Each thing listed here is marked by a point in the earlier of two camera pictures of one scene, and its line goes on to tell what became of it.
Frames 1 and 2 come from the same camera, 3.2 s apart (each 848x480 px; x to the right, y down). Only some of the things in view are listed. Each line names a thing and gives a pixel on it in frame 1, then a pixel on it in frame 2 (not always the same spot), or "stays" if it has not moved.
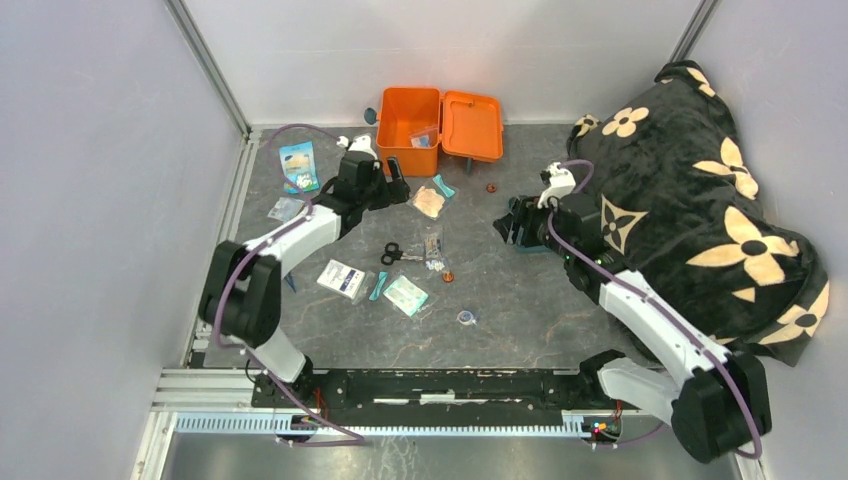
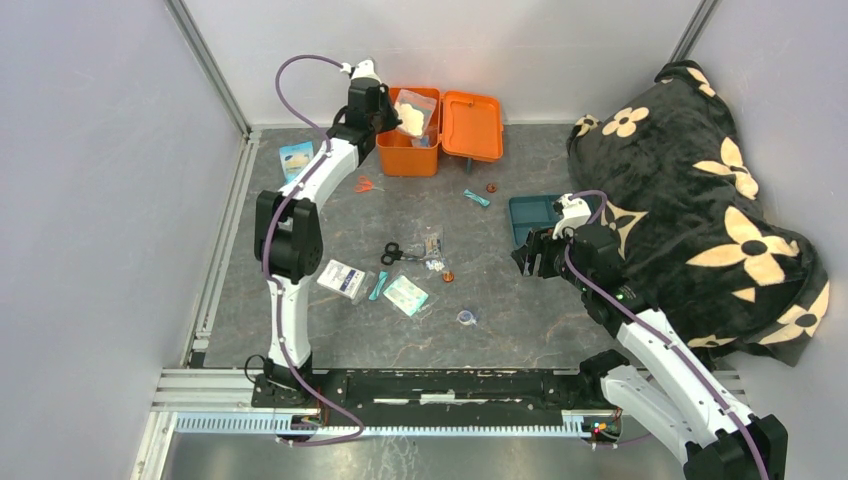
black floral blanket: x=678 y=204 stays
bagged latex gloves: x=431 y=201 to x=415 y=112
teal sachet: x=450 y=192 to x=478 y=198
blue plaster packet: x=298 y=165 stays
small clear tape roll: x=466 y=318 stays
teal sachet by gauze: x=379 y=286 stays
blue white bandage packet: x=421 y=142 stays
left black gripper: x=397 y=184 to x=393 y=121
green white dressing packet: x=406 y=295 stays
